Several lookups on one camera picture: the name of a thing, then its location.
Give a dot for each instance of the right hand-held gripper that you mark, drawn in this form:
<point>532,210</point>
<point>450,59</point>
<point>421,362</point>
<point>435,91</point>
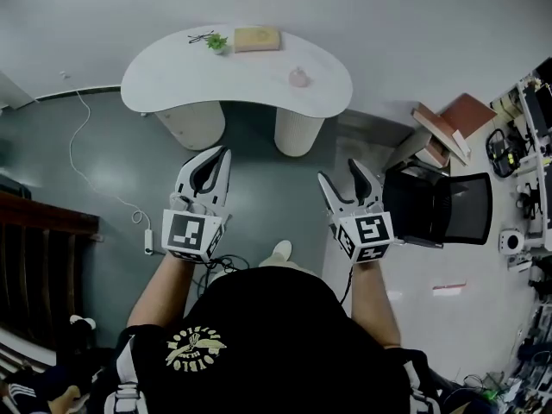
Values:
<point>366,233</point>

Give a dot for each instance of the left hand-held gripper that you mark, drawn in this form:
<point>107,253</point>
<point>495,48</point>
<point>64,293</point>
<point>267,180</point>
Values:
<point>185,233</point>

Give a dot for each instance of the small pink container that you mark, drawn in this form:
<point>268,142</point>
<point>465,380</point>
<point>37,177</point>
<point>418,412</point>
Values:
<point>297,78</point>

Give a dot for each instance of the person's left forearm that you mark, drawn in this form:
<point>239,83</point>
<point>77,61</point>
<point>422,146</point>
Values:
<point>166,287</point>

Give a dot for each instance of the person's right forearm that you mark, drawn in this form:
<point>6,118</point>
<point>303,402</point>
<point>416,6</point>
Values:
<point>373,304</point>

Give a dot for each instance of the white power strip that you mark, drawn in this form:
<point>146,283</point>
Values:
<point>148,242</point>

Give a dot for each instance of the person's beige shoe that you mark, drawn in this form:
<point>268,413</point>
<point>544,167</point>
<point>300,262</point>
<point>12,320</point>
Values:
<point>281,250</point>

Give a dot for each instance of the black mesh office chair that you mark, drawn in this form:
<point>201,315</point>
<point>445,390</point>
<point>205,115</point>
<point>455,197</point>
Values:
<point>448,207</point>

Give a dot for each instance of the white kidney-shaped table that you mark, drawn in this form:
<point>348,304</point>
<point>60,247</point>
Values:
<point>194,80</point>

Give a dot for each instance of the red tape strip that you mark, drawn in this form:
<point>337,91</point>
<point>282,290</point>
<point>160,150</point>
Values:
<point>449,286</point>

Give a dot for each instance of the brown flat cardboard sheet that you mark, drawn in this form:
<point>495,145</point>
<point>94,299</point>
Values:
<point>468,114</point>

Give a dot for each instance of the small green potted plant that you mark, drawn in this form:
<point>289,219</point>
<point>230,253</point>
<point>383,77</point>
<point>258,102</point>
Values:
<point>216,41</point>

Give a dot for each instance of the black-framed eyeglasses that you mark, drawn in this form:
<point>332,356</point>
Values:
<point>192,38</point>

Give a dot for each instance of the black and yellow tool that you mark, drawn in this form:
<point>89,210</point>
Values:
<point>502,153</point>

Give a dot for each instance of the white round device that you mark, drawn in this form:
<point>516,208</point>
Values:
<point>512,241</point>

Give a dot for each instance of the person's black printed t-shirt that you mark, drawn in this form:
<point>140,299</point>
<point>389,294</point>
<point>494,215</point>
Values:
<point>267,339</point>

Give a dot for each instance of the white handheld controller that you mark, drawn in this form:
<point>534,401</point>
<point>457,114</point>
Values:
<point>519,262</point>

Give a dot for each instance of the white sneaker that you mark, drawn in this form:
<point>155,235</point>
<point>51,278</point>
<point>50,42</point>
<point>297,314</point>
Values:
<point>84,321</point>

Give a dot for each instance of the dark wooden furniture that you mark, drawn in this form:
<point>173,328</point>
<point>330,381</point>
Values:
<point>39,265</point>

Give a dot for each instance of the white shelf rack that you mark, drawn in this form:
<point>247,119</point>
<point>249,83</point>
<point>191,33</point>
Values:
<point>535,145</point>

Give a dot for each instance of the dark striped clothing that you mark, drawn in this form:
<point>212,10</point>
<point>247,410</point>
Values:
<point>30,393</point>

